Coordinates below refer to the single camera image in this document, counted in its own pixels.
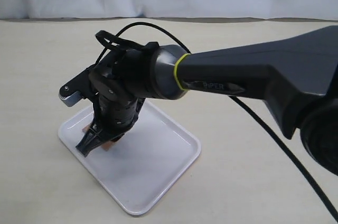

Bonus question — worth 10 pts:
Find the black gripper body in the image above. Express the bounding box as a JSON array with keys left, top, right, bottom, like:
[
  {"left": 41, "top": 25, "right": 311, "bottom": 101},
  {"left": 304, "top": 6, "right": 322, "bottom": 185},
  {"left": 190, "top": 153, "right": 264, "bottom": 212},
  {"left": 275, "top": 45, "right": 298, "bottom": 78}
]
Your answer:
[{"left": 91, "top": 95, "right": 144, "bottom": 137}]

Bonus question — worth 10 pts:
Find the white plastic tray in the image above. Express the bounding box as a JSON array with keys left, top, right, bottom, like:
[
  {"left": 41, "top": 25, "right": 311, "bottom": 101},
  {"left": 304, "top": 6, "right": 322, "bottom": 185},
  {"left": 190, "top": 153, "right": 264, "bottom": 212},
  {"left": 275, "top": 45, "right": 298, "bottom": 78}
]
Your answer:
[{"left": 58, "top": 101, "right": 201, "bottom": 216}]

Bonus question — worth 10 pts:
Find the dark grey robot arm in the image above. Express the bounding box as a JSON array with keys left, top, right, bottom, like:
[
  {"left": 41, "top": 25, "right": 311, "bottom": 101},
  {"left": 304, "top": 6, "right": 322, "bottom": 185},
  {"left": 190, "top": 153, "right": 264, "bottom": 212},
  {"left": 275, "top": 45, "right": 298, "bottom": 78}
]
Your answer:
[{"left": 79, "top": 25, "right": 337, "bottom": 174}]

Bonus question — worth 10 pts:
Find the wooden interlocking puzzle block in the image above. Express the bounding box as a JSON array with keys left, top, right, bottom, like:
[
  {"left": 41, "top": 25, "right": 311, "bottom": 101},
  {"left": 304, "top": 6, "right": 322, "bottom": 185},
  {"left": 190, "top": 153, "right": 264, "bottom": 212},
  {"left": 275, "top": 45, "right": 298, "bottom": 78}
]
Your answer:
[{"left": 82, "top": 125, "right": 116, "bottom": 151}]

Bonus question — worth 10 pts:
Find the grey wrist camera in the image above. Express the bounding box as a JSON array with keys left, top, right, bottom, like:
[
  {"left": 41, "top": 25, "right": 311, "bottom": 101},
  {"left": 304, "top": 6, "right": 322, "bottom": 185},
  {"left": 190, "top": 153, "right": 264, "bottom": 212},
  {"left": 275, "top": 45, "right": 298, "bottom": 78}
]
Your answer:
[{"left": 59, "top": 70, "right": 91, "bottom": 107}]

